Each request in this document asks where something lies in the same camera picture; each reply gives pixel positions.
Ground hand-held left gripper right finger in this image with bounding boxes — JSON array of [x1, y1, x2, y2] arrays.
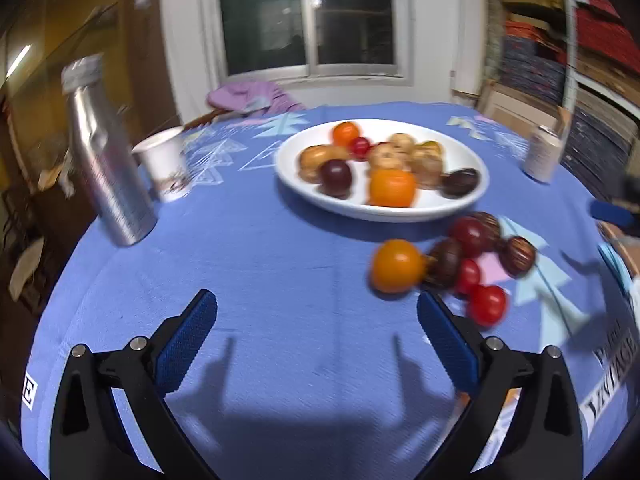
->
[[415, 291, 586, 480]]

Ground brown wooden cabinet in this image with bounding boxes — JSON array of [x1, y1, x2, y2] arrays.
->
[[0, 0, 181, 311]]

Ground small orange tangerine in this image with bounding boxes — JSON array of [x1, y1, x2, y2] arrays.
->
[[332, 121, 362, 148]]

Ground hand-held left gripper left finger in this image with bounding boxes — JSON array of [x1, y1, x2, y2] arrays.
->
[[49, 288, 219, 480]]

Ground leaning wooden picture frames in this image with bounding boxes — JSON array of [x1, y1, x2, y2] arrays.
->
[[475, 80, 566, 136]]

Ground silver aluminium bottle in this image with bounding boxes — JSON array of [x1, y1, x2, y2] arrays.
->
[[60, 55, 160, 247]]

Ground white printed paper cup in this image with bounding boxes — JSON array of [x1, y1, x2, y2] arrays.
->
[[131, 126, 193, 204]]

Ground purple garment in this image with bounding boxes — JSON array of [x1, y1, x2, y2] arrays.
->
[[207, 80, 307, 113]]

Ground dark brown wrinkled passion fruit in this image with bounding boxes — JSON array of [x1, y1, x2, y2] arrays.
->
[[499, 236, 537, 278], [424, 237, 465, 291], [472, 211, 502, 246]]

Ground dark purple passion fruit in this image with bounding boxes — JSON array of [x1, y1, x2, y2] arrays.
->
[[440, 167, 482, 198], [319, 159, 353, 198]]

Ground large orange tangerine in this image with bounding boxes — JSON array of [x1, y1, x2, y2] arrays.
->
[[369, 239, 428, 295], [369, 167, 417, 208]]

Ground silver drink can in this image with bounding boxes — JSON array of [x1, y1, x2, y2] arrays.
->
[[523, 124, 565, 184]]

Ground metal storage shelf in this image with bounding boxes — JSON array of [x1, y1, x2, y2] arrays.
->
[[500, 0, 640, 196]]

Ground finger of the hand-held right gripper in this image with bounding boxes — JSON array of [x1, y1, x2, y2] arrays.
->
[[590, 175, 640, 241]]

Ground dark red passion fruit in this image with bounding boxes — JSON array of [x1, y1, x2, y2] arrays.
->
[[448, 216, 493, 258]]

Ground stack of patterned boxes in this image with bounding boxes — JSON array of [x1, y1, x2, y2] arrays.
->
[[500, 0, 640, 191]]

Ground wooden chair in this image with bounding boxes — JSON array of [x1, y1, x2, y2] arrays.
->
[[182, 107, 226, 131]]

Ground window with white frame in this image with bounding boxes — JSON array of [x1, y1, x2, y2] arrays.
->
[[200, 0, 416, 83]]

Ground white round plate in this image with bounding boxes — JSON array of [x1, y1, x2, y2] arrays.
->
[[274, 119, 490, 223]]

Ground blue printed tablecloth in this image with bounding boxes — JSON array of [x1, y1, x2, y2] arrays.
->
[[20, 101, 640, 480]]

